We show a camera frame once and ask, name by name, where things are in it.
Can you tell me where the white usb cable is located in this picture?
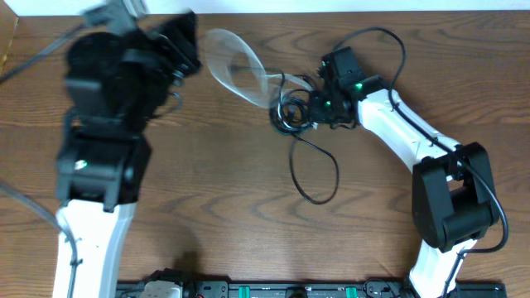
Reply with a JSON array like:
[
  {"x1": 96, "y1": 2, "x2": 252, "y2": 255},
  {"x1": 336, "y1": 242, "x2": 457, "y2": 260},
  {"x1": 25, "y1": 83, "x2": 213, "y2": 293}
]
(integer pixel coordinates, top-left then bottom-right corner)
[{"x1": 202, "y1": 27, "x2": 320, "y2": 130}]

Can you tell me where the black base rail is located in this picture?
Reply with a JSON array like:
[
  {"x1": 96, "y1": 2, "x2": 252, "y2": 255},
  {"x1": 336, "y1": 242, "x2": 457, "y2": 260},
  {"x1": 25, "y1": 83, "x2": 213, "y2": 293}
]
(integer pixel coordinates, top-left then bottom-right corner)
[{"x1": 115, "y1": 267, "x2": 508, "y2": 298}]

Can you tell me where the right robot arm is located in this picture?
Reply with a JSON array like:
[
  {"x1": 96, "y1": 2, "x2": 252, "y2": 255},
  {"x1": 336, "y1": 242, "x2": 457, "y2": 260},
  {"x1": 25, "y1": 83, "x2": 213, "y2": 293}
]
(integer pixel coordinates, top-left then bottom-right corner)
[{"x1": 309, "y1": 47, "x2": 507, "y2": 297}]

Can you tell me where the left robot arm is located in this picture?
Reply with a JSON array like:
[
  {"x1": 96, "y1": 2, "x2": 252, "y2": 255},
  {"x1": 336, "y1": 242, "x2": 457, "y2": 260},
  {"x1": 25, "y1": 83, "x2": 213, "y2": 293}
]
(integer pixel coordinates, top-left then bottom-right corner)
[{"x1": 52, "y1": 1, "x2": 200, "y2": 297}]

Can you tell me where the black usb cable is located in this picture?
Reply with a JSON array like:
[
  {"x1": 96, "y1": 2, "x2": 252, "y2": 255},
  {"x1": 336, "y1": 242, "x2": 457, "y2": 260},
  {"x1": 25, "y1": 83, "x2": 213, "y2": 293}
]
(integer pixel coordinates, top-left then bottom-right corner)
[{"x1": 268, "y1": 72, "x2": 340, "y2": 206}]

